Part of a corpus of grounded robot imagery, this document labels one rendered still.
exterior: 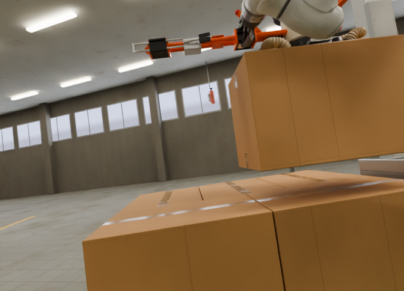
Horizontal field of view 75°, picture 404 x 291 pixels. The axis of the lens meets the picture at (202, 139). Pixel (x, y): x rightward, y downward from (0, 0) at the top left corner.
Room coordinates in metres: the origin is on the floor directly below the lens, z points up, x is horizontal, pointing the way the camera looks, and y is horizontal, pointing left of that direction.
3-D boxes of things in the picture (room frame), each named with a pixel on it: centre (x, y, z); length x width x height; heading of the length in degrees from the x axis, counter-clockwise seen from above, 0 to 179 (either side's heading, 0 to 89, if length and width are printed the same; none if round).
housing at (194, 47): (1.05, -0.01, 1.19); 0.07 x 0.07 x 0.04; 2
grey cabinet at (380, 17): (2.05, -1.55, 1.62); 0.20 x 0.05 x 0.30; 94
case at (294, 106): (1.07, -0.47, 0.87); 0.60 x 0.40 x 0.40; 93
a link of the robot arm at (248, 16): (0.82, -0.23, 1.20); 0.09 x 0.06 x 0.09; 94
